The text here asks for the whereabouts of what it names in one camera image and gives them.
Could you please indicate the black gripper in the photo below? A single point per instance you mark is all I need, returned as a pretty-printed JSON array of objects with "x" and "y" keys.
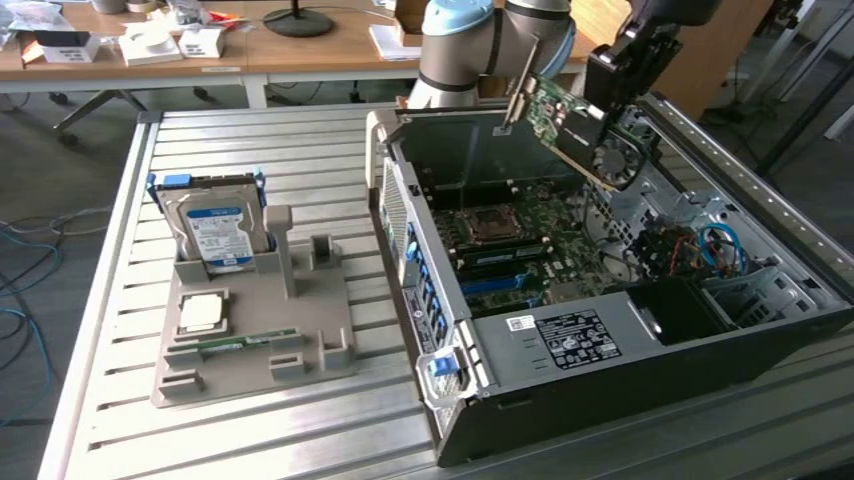
[{"x": 621, "y": 75}]

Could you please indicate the green graphics card with fan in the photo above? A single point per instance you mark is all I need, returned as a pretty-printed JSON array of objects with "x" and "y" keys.
[{"x": 554, "y": 110}]

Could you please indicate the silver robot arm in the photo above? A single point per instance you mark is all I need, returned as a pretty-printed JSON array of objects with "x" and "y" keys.
[{"x": 454, "y": 60}]

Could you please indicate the wooden cabinet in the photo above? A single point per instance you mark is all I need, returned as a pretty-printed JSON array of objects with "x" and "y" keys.
[{"x": 728, "y": 50}]

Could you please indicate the brown cardboard box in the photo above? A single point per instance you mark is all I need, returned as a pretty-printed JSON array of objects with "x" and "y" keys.
[{"x": 409, "y": 22}]

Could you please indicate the white paper stack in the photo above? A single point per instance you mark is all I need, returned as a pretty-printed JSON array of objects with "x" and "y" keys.
[{"x": 394, "y": 42}]

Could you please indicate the CPU socket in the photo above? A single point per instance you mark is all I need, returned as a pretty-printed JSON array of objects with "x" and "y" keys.
[{"x": 490, "y": 220}]

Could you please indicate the wooden desk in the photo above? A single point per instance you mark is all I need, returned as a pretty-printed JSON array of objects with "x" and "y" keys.
[
  {"x": 321, "y": 55},
  {"x": 134, "y": 72}
]

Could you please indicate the blue slot latch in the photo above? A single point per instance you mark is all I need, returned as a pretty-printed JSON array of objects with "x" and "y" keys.
[
  {"x": 423, "y": 274},
  {"x": 434, "y": 304},
  {"x": 413, "y": 239},
  {"x": 442, "y": 330}
]

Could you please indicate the blue expansion slot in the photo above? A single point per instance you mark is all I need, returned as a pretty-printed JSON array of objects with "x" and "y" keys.
[{"x": 494, "y": 285}]

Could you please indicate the black lamp base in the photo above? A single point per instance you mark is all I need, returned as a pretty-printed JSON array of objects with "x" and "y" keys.
[{"x": 297, "y": 22}]

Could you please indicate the grey power supply unit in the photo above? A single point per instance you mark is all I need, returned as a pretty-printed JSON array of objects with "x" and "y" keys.
[{"x": 521, "y": 345}]

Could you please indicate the small white labelled box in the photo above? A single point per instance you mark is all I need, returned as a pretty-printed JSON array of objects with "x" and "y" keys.
[{"x": 200, "y": 44}]

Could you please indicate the blue case release latch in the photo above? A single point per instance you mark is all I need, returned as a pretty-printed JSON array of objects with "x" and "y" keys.
[{"x": 443, "y": 364}]

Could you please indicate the open grey PC case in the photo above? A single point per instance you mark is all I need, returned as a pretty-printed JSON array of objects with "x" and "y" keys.
[{"x": 601, "y": 410}]

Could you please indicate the hard disk in blue carrier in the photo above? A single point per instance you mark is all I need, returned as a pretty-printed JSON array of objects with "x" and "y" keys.
[{"x": 214, "y": 225}]

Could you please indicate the white box with tape roll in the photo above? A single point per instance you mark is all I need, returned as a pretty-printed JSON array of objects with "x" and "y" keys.
[{"x": 150, "y": 47}]

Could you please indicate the grey parts rack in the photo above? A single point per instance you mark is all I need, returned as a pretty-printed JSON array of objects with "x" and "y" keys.
[{"x": 260, "y": 310}]

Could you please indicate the silver CPU chip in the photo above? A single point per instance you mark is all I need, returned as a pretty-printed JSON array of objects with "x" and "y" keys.
[{"x": 200, "y": 312}]

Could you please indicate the green RAM stick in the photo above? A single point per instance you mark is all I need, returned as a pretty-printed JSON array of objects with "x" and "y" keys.
[{"x": 227, "y": 342}]

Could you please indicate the white box with black lid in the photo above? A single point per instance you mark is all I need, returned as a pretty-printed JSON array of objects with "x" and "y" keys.
[{"x": 70, "y": 47}]

